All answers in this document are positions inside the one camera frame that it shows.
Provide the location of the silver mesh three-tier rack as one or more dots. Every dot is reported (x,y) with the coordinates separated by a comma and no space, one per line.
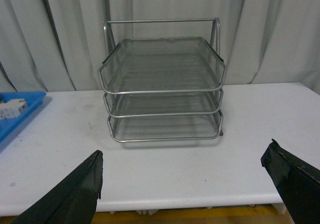
(163,89)

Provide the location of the grey curtain backdrop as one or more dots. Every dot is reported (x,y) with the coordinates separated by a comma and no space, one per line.
(58,45)

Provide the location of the blue plastic tray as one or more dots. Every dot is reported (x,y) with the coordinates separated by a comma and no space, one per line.
(10,128)

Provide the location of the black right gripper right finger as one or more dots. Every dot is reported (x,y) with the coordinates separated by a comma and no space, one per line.
(296,181)

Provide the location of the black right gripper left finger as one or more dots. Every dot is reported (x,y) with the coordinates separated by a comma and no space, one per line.
(71,201)

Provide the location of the white circuit breaker switch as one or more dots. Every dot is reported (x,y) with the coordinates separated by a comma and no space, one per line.
(13,108)

